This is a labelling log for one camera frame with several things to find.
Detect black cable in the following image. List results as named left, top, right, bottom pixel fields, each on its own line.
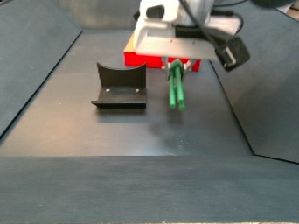
left=178, top=0, right=231, bottom=64

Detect black curved fixture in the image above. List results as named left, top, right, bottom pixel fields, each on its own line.
left=91, top=64, right=147, bottom=109

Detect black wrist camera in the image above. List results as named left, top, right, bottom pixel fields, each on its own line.
left=215, top=37, right=250, bottom=71

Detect red block with shaped holes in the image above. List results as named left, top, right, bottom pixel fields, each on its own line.
left=123, top=33, right=202, bottom=73

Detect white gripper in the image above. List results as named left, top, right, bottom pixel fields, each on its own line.
left=134, top=0, right=242, bottom=73

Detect green three prong object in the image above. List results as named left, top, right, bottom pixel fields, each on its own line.
left=168, top=59, right=186, bottom=110

